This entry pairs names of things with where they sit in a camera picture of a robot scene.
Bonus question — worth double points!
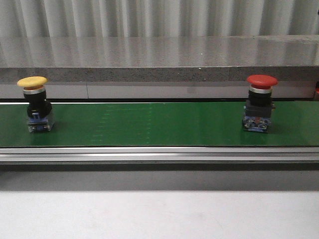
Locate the red mushroom push button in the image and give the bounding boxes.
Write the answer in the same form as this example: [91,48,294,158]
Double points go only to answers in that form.
[242,75,278,132]

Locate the grey stone counter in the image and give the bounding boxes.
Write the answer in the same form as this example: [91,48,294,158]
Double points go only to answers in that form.
[0,35,319,100]

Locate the red plastic bin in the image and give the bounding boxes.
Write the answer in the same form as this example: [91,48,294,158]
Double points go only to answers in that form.
[313,82,319,101]

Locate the white pleated curtain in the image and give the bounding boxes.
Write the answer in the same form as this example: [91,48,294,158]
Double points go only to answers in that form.
[0,0,319,37]

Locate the aluminium conveyor frame rail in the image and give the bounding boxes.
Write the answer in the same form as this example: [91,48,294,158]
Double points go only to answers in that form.
[0,146,319,171]

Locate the yellow mushroom push button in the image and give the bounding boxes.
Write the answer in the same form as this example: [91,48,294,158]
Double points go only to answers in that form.
[17,76,54,133]

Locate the green conveyor belt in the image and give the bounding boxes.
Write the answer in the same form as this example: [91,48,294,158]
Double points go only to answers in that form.
[0,101,319,147]

